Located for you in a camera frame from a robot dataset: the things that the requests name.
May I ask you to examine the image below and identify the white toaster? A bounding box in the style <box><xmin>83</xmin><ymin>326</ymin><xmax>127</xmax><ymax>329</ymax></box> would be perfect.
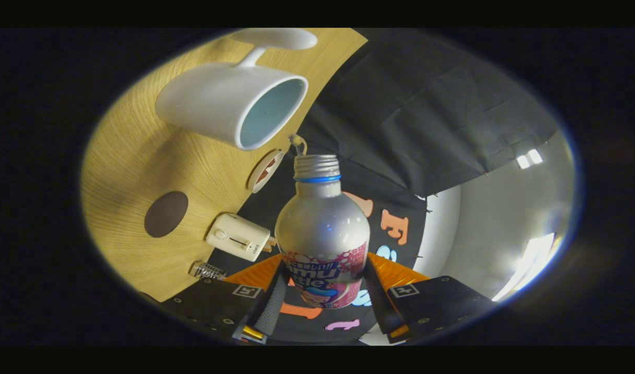
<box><xmin>206</xmin><ymin>213</ymin><xmax>271</xmax><ymax>262</ymax></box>

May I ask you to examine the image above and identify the metal wire holder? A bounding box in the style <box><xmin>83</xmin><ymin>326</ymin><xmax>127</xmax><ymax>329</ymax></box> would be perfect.
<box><xmin>188</xmin><ymin>261</ymin><xmax>227</xmax><ymax>281</ymax></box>

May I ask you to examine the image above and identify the white oval plate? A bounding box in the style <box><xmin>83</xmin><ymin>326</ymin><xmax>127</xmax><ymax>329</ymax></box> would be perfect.
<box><xmin>246</xmin><ymin>150</ymin><xmax>286</xmax><ymax>194</ymax></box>

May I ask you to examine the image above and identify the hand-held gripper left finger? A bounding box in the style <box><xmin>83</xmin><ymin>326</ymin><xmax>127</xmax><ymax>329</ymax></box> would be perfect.
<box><xmin>159</xmin><ymin>253</ymin><xmax>292</xmax><ymax>344</ymax></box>

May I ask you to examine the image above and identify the white cup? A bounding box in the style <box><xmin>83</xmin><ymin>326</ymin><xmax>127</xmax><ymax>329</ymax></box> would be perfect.
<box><xmin>155</xmin><ymin>28</ymin><xmax>318</xmax><ymax>151</ymax></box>

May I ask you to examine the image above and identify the long ceiling light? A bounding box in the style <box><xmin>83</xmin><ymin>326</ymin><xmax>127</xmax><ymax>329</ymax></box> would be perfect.
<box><xmin>491</xmin><ymin>233</ymin><xmax>557</xmax><ymax>302</ymax></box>

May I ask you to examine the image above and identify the silver juice bottle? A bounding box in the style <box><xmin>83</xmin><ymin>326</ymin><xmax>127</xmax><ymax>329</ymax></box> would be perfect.
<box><xmin>275</xmin><ymin>154</ymin><xmax>371</xmax><ymax>310</ymax></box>

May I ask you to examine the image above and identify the red-brown food piece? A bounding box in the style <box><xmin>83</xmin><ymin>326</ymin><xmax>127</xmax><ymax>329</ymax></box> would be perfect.
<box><xmin>256</xmin><ymin>158</ymin><xmax>276</xmax><ymax>185</ymax></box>

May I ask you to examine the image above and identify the wooden table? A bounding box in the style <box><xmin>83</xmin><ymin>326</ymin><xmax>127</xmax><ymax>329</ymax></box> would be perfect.
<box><xmin>81</xmin><ymin>28</ymin><xmax>369</xmax><ymax>303</ymax></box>

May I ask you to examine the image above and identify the dark brown round coaster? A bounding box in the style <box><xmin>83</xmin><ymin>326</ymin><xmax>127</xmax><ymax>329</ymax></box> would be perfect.
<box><xmin>144</xmin><ymin>191</ymin><xmax>189</xmax><ymax>238</ymax></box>

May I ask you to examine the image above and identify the two-panel ceiling light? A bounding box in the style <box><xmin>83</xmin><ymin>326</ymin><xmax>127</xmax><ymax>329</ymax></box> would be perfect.
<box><xmin>516</xmin><ymin>149</ymin><xmax>544</xmax><ymax>169</ymax></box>

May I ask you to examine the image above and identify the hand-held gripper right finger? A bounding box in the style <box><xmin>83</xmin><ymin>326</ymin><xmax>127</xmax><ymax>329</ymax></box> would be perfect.
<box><xmin>363</xmin><ymin>252</ymin><xmax>497</xmax><ymax>343</ymax></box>

